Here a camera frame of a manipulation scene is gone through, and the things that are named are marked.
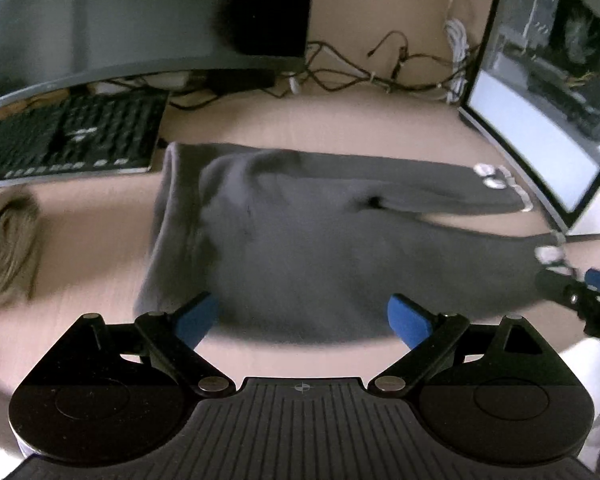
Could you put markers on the black keyboard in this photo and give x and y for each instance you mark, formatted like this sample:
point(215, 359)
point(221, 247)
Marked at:
point(75, 132)

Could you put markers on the white computer case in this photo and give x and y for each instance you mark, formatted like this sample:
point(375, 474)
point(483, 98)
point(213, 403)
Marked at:
point(540, 110)

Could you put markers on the beige cloth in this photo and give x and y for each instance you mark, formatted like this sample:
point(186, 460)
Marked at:
point(7, 255)

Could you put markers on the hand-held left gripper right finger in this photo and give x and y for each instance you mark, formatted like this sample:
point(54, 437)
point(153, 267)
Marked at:
point(410, 320)

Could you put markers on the white device under monitor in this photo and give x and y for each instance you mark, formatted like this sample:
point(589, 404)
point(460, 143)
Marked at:
point(145, 81)

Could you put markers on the grey pants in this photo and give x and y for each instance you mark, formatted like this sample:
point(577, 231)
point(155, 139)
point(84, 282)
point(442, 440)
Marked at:
point(305, 260)

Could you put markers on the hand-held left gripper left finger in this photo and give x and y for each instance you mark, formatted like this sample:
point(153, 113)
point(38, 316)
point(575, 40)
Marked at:
point(196, 320)

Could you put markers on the black power adapter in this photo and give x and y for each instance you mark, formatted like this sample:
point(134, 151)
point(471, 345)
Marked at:
point(240, 81)

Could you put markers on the curved computer monitor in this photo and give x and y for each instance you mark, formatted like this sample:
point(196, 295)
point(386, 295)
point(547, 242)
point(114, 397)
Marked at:
point(105, 15)

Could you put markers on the black monitor stand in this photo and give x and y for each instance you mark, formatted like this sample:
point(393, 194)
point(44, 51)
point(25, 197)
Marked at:
point(270, 5)

